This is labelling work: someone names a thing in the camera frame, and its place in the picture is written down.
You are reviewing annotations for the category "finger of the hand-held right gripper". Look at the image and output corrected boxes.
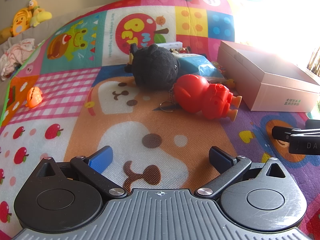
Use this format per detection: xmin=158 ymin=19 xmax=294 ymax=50
xmin=272 ymin=126 xmax=320 ymax=140

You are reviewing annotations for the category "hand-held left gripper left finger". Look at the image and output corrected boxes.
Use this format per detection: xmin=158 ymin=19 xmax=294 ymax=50
xmin=35 ymin=146 xmax=128 ymax=201

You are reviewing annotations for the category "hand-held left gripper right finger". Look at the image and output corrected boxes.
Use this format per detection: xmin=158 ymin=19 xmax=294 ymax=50
xmin=194 ymin=146 xmax=287 ymax=202

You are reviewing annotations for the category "pink cardboard box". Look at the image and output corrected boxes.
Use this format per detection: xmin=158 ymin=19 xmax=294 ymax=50
xmin=217 ymin=40 xmax=320 ymax=112

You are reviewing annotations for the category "red pig toy keychain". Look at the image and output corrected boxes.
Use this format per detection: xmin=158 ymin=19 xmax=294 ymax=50
xmin=160 ymin=74 xmax=243 ymax=121

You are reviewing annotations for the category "orange small toy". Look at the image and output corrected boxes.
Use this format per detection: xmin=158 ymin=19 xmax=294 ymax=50
xmin=25 ymin=87 xmax=43 ymax=109

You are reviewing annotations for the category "blue tissue packet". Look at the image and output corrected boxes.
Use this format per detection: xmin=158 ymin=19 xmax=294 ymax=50
xmin=174 ymin=53 xmax=225 ymax=79

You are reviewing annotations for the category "black plush bear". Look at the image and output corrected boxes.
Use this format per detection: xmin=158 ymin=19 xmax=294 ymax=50
xmin=125 ymin=43 xmax=181 ymax=90

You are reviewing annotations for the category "white small box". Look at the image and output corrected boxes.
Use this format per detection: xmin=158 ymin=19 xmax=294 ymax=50
xmin=156 ymin=41 xmax=183 ymax=53

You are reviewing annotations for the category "colourful cartoon play mat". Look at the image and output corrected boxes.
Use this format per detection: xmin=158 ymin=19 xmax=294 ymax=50
xmin=0 ymin=0 xmax=320 ymax=240

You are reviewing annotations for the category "small yellow black toy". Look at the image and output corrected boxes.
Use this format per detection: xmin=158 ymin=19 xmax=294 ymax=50
xmin=127 ymin=51 xmax=137 ymax=73

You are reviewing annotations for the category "pink white clothes pile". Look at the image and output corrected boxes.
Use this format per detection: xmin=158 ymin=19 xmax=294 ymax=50
xmin=0 ymin=38 xmax=35 ymax=80

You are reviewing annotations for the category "grey sofa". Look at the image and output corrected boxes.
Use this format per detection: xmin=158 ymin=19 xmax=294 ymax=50
xmin=0 ymin=4 xmax=113 ymax=113

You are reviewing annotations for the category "yellow plush toy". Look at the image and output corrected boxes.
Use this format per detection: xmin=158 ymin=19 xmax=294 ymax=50
xmin=27 ymin=0 xmax=52 ymax=27

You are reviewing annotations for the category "yellow duck plush backpack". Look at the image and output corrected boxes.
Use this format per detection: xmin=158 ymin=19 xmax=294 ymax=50
xmin=10 ymin=7 xmax=33 ymax=37

